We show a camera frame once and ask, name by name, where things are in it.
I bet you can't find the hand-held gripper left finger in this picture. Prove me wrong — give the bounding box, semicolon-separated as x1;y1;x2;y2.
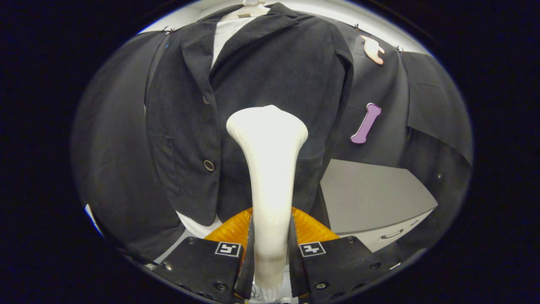
153;207;256;302

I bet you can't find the white shirt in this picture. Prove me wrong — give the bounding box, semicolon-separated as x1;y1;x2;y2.
175;17;256;239

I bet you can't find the grey cabinet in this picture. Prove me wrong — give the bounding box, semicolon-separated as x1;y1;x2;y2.
319;158;438;254

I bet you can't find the black backdrop cloth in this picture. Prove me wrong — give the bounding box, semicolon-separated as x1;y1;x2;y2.
71;17;473;262

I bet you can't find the white garment steamer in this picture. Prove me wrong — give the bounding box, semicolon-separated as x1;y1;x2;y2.
226;105;308;302

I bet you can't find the white clothes hanger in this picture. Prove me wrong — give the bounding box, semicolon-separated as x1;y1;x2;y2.
224;0;270;19

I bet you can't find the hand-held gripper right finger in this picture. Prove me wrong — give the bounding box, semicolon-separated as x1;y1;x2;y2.
289;207;391;302

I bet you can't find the black suit jacket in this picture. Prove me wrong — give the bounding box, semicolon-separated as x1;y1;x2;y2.
144;2;355;226

